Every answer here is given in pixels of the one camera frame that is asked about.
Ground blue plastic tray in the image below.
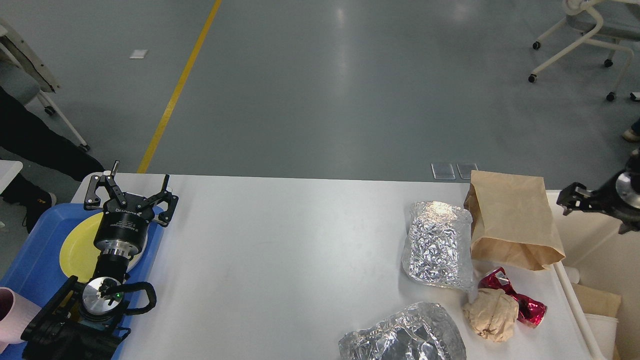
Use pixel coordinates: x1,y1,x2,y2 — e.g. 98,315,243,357
0,203,165,360

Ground clear floor plate left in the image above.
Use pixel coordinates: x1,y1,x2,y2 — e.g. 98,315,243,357
430,162,457,181

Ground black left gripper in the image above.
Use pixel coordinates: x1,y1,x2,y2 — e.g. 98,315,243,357
83,160,179,258

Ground clear floor plate right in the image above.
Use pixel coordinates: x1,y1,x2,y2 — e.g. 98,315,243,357
455,162,479,180

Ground foil bag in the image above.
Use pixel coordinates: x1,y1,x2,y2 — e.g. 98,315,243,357
401,201,474,292
338,301,467,360

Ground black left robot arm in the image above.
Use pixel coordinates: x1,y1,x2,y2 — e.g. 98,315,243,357
22,161,179,360

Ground white side table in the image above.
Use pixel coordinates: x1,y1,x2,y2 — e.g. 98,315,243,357
0,159,23,193

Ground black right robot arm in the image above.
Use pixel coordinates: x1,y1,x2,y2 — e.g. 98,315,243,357
557,148,640,235

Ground white office chair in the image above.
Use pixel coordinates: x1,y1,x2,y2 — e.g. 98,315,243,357
527,0,640,102

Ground person in black clothes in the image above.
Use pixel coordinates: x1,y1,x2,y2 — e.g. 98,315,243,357
0,89,105,233

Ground red foil wrapper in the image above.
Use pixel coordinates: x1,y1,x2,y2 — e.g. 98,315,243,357
478,267,547,329

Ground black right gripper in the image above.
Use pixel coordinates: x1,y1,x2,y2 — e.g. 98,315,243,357
557,170,640,235

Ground crumpled brown paper ball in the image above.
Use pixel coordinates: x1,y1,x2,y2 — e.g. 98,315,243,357
462,288,519,343

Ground beige plastic bin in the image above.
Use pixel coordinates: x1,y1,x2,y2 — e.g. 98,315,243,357
547,190,640,360

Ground yellow plastic plate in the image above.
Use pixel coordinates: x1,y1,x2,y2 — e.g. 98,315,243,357
59,212,103,283

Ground white floor tag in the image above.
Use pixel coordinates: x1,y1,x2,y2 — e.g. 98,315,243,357
129,48,149,60

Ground person at right edge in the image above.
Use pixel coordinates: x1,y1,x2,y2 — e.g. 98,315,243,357
621,118,640,143

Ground clear floor plate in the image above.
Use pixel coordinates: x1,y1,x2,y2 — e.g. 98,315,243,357
455,162,479,180
430,162,457,181

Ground large brown paper bag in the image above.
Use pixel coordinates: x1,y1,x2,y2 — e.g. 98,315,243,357
571,284,622,318

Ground small brown paper bag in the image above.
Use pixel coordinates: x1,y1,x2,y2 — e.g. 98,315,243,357
464,170,566,271

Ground white paper cup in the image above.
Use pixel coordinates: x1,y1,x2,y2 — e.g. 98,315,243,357
584,313,618,360

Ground dark green mug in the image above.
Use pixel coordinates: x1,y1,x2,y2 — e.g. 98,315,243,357
79,317,118,333

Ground pink plate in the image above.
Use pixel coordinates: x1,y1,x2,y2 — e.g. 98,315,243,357
126,234,149,273

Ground pink ribbed cup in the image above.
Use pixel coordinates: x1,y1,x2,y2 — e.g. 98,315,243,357
0,287,42,353

